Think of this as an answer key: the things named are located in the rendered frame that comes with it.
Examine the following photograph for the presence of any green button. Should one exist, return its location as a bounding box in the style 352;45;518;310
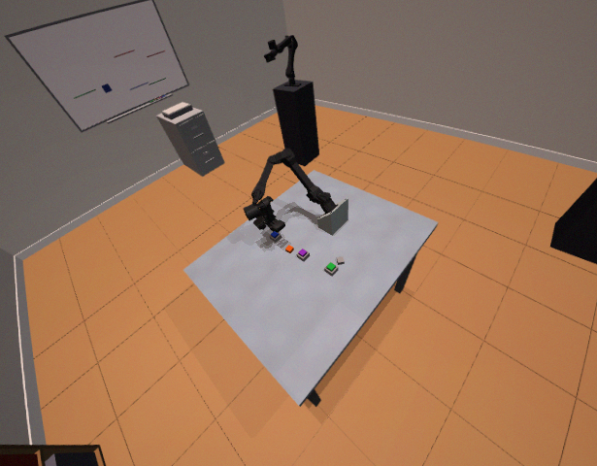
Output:
324;262;339;277

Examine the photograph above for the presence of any blue button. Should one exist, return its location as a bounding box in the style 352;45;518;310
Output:
269;231;282;243

